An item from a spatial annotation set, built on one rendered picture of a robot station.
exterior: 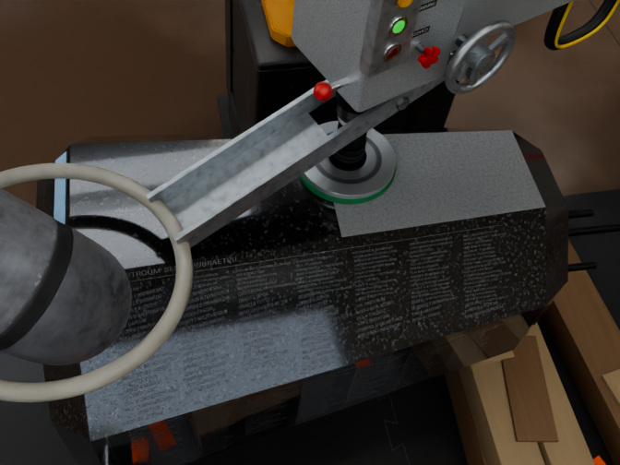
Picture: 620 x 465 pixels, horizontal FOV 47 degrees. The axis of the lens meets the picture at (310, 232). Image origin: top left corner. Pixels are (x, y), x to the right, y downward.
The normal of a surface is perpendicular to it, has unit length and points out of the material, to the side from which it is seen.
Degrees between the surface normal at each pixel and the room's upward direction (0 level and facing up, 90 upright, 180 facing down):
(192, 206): 16
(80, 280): 56
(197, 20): 0
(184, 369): 45
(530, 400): 0
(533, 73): 0
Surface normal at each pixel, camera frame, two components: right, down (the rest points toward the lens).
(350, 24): -0.83, 0.41
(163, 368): 0.22, 0.17
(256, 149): -0.14, -0.43
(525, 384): 0.08, -0.57
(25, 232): 0.76, -0.40
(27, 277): 0.65, 0.04
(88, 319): 0.79, 0.40
